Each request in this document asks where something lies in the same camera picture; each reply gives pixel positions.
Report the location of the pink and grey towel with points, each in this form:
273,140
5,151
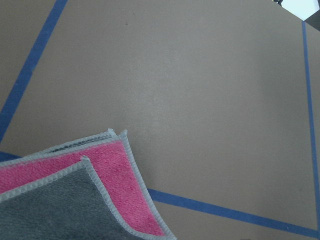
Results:
86,189

